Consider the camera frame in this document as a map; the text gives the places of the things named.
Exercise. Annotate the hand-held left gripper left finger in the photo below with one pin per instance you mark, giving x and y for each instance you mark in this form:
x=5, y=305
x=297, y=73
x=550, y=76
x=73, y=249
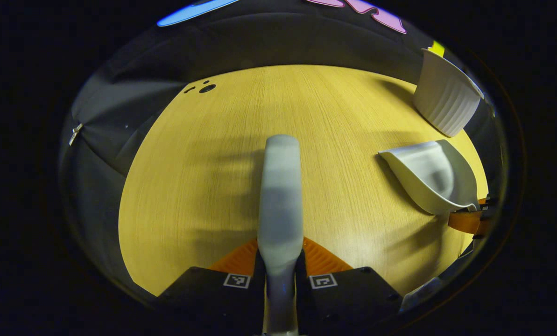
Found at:
x=213, y=298

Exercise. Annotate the black backdrop cloth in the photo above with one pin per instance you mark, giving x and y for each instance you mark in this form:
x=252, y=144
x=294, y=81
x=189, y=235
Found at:
x=269, y=42

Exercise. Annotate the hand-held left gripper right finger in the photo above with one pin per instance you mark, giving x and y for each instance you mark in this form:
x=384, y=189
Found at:
x=353, y=298

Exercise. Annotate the white plastic dustpan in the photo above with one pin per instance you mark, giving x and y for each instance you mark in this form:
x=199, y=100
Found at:
x=432, y=177

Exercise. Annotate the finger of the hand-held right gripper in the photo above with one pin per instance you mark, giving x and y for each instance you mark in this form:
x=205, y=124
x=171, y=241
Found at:
x=465, y=221

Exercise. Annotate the silver metal clip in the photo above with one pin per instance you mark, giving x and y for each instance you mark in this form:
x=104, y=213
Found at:
x=76, y=133

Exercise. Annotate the small white broom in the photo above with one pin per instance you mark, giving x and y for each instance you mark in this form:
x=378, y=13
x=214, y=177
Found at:
x=280, y=200

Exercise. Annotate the white ribbed garbage bin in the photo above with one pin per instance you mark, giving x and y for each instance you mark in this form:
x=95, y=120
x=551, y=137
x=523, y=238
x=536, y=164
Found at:
x=446, y=98

